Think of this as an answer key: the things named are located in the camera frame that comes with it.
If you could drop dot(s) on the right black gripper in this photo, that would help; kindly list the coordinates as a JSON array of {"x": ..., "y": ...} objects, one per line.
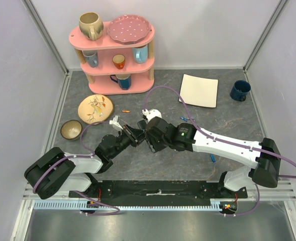
[{"x": 150, "y": 137}]

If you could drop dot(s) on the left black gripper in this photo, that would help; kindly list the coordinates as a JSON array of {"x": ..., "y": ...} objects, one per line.
[{"x": 136, "y": 135}]

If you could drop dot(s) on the black remote control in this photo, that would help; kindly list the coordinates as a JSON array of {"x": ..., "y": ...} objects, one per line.
[{"x": 142, "y": 125}]

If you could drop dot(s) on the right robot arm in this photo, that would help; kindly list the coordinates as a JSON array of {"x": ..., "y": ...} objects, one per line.
[{"x": 260, "y": 164}]

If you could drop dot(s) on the beige bird-painted plate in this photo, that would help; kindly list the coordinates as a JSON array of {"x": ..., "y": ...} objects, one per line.
[{"x": 95, "y": 108}]

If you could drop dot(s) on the dark blue mug on shelf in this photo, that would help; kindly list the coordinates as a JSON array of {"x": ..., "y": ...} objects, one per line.
[{"x": 123, "y": 80}]

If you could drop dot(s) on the light blue battery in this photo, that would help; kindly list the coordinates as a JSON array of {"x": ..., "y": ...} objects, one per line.
[{"x": 212, "y": 158}]

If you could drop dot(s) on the white square plate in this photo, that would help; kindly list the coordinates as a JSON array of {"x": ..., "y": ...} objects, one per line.
[{"x": 199, "y": 91}]

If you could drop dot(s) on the brown ceramic bowl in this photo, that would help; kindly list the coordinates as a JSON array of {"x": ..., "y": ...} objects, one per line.
[{"x": 71, "y": 130}]

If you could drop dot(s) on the pink three-tier shelf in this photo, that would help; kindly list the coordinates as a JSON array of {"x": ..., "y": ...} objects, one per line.
[{"x": 142, "y": 75}]

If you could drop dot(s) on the orange cup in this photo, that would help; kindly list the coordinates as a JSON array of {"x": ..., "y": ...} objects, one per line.
[{"x": 119, "y": 61}]

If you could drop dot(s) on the light blue mug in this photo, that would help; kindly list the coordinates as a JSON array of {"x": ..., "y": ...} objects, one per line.
[{"x": 140, "y": 54}]

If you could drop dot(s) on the grey blue mug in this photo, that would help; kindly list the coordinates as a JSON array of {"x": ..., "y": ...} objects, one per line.
[{"x": 91, "y": 57}]

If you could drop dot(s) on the navy blue mug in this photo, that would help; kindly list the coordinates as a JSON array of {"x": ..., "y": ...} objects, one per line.
[{"x": 240, "y": 90}]

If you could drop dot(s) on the pink polka dot plate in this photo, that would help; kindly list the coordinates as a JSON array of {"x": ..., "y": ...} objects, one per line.
[{"x": 128, "y": 29}]

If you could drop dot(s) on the beige ceramic mug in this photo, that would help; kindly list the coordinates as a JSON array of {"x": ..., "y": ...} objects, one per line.
[{"x": 91, "y": 25}]

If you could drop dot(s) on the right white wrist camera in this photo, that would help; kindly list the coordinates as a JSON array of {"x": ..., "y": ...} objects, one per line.
[{"x": 150, "y": 114}]

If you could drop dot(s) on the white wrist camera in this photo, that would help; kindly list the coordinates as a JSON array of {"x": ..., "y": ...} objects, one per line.
[
  {"x": 150, "y": 114},
  {"x": 115, "y": 123}
]

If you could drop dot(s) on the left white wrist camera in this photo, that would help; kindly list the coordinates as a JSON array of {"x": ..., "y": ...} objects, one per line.
[{"x": 115, "y": 123}]

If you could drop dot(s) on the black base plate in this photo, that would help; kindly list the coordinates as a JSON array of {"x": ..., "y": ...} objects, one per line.
[{"x": 125, "y": 192}]

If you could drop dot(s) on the white slotted cable duct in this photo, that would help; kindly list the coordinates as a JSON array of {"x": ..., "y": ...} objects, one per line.
[{"x": 89, "y": 205}]

